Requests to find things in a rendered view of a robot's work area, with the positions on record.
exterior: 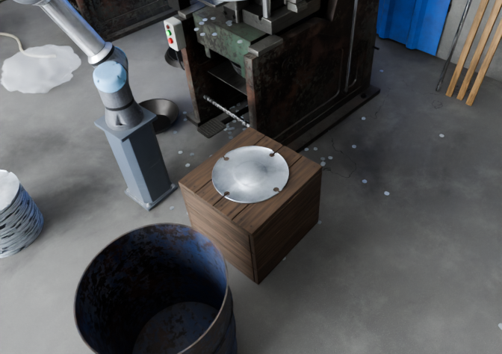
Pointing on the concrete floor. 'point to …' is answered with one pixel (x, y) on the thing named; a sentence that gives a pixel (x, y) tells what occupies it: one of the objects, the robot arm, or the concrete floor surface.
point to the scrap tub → (157, 295)
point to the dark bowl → (164, 107)
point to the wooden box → (258, 216)
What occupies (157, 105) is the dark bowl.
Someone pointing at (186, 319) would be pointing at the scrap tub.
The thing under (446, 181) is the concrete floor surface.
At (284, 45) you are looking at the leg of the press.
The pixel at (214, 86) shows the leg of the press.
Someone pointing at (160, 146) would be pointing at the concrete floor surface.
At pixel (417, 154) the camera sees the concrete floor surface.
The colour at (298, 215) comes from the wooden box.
